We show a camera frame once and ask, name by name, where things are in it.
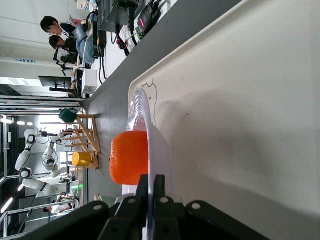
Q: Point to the person in white shirt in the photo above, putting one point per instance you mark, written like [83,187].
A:
[58,209]

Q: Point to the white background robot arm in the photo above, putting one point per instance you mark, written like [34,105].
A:
[50,152]
[23,157]

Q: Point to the dark green box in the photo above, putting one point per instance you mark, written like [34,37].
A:
[67,115]

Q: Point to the white box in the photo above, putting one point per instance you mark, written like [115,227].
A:
[89,80]

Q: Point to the wooden mug rack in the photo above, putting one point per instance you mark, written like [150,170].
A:
[93,142]

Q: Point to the black controller with red light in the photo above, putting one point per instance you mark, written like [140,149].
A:
[147,18]

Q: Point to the pale green bowl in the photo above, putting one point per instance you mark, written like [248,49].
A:
[107,200]

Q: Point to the grey computer case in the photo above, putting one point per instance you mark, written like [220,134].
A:
[112,17]

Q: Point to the cream tray with bear print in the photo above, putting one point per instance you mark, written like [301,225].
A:
[250,125]

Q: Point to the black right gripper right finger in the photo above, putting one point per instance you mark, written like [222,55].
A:
[163,217]

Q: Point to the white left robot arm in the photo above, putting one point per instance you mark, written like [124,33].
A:
[37,185]

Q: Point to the orange fruit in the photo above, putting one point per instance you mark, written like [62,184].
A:
[128,157]

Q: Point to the white round plate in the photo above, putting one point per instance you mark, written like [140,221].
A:
[160,155]

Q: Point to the blue bag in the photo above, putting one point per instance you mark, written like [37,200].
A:
[83,42]

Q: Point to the person with dark hair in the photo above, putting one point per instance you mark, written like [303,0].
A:
[56,42]

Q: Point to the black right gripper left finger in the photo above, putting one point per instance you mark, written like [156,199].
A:
[127,215]

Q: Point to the person with glasses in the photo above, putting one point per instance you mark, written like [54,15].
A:
[51,25]

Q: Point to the yellow mug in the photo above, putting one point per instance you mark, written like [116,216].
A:
[81,159]

